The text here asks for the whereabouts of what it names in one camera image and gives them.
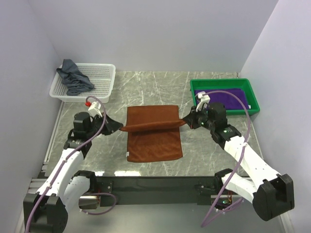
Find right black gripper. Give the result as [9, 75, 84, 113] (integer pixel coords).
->
[184, 104, 215, 131]

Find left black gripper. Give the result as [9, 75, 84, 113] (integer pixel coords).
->
[86, 112, 122, 138]

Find orange brown towel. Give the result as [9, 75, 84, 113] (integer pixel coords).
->
[121, 105, 186, 163]

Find purple towel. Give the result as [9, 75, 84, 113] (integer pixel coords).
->
[209, 88, 251, 110]

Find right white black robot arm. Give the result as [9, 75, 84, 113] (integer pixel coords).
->
[183, 102, 294, 221]

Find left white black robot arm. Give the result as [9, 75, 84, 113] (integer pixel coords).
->
[23, 112, 123, 233]

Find white plastic basket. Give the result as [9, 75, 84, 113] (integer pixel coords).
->
[49, 63, 116, 103]

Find grey towel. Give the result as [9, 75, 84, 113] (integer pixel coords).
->
[56, 59, 95, 96]

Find green plastic tray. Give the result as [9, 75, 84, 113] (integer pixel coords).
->
[190, 79, 260, 116]

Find black base beam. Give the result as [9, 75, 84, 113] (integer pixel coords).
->
[83, 176, 222, 207]

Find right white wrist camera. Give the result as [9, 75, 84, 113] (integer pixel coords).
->
[196, 91, 210, 112]

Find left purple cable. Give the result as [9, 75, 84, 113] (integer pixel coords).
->
[24, 96, 119, 233]

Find aluminium frame rail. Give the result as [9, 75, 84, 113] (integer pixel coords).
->
[14, 178, 294, 233]

